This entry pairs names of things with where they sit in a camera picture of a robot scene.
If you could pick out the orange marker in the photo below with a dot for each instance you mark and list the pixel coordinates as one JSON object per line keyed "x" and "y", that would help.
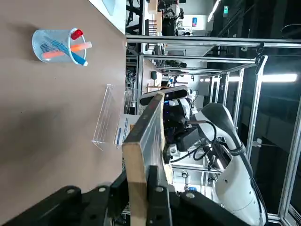
{"x": 80, "y": 47}

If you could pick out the ceiling light strip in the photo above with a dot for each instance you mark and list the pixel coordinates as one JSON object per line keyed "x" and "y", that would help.
{"x": 279, "y": 77}

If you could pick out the aluminium frame cage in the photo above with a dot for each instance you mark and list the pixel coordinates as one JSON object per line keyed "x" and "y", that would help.
{"x": 188, "y": 41}

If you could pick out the blue wall sign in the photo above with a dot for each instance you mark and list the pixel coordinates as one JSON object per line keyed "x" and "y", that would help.
{"x": 194, "y": 21}

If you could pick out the green exit sign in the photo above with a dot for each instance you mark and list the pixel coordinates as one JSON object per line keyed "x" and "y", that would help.
{"x": 225, "y": 11}

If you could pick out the dark book with hands cover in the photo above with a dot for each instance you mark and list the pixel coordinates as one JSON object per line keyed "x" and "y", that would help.
{"x": 143, "y": 150}

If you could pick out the red capped marker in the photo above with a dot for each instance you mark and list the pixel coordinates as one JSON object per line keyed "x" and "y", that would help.
{"x": 76, "y": 34}

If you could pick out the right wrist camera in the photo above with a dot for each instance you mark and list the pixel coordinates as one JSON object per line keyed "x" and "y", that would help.
{"x": 174, "y": 93}

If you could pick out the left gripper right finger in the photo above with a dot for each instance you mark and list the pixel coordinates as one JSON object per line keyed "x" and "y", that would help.
{"x": 160, "y": 204}

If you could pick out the blue marker white cap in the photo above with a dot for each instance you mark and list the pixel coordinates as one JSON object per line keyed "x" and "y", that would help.
{"x": 77, "y": 57}

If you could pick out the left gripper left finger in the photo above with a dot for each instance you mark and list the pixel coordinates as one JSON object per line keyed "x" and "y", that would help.
{"x": 70, "y": 207}

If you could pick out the clear acrylic storage rack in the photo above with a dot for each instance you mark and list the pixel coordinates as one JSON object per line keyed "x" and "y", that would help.
{"x": 103, "y": 122}

